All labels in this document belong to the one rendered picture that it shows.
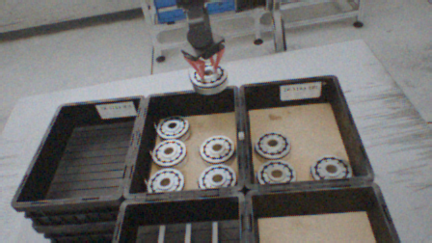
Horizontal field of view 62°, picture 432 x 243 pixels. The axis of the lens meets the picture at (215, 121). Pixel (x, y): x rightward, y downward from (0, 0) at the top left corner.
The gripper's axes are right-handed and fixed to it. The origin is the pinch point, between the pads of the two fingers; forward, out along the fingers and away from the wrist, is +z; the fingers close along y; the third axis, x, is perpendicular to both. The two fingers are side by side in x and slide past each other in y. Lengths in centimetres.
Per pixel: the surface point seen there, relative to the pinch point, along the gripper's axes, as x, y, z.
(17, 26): 322, 13, 99
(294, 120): -16.6, 16.9, 22.5
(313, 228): -42.6, -9.5, 21.5
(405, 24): 31, 223, 110
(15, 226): 30, -64, 34
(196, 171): -7.6, -16.7, 22.0
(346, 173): -40.4, 7.3, 19.0
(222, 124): 0.0, 1.2, 22.4
